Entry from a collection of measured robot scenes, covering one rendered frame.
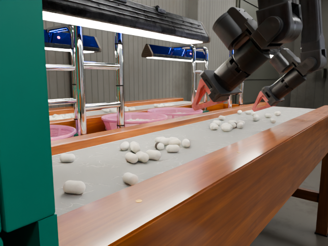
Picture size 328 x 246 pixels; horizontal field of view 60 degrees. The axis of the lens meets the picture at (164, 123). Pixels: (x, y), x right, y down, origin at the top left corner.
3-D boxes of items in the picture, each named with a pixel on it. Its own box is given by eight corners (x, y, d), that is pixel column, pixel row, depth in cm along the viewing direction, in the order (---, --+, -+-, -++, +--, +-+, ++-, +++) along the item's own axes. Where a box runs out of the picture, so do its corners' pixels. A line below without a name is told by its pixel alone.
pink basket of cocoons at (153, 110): (212, 128, 141) (213, 109, 140) (181, 137, 121) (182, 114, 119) (169, 123, 158) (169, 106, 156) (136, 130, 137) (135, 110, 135)
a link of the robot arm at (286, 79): (307, 77, 89) (311, 77, 94) (293, 61, 91) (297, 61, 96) (289, 91, 93) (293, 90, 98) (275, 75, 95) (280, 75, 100)
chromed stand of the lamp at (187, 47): (209, 116, 186) (211, 46, 179) (192, 119, 171) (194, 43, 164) (185, 113, 198) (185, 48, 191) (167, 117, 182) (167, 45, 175)
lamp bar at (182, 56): (208, 61, 205) (208, 51, 204) (151, 56, 156) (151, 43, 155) (198, 62, 210) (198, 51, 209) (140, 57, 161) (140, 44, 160)
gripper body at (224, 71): (196, 75, 60) (221, 51, 56) (219, 75, 68) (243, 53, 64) (214, 99, 58) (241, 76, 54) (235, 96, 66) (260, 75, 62)
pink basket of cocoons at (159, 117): (174, 134, 126) (174, 113, 125) (155, 149, 101) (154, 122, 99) (119, 131, 134) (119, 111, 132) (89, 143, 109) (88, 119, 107)
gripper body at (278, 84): (259, 89, 97) (277, 75, 93) (269, 89, 105) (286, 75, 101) (271, 104, 95) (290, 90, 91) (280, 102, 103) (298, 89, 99)
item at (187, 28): (211, 43, 95) (211, 20, 94) (26, 7, 47) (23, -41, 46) (190, 44, 100) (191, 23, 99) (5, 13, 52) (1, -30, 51)
